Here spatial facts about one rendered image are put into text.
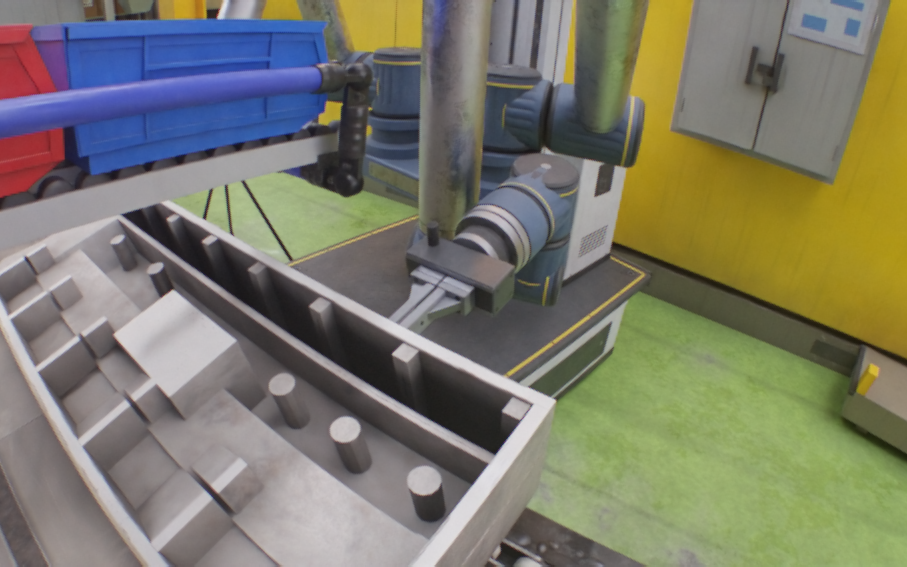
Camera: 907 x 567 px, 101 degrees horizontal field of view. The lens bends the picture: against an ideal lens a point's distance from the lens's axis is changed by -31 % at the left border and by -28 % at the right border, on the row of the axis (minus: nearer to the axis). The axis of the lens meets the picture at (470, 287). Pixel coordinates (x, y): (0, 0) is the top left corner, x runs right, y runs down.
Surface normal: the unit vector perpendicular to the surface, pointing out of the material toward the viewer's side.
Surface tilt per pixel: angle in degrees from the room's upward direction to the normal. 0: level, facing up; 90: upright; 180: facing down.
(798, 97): 90
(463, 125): 94
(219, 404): 10
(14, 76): 92
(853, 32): 90
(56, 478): 0
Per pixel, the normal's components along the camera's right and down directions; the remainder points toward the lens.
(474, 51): 0.53, 0.54
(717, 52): -0.55, 0.42
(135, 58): 0.83, 0.38
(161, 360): -0.02, -0.76
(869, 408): -0.71, 0.33
